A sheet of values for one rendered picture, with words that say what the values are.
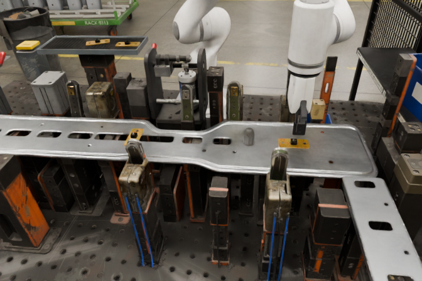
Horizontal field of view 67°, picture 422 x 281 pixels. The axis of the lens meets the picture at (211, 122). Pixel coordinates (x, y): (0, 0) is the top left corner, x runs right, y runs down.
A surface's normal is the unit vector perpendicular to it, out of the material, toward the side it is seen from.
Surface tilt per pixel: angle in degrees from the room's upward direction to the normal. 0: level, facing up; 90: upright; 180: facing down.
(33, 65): 90
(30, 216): 90
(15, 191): 90
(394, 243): 0
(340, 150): 0
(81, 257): 0
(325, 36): 91
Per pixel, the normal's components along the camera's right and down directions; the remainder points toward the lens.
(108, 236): -0.04, -0.82
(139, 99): -0.11, 0.58
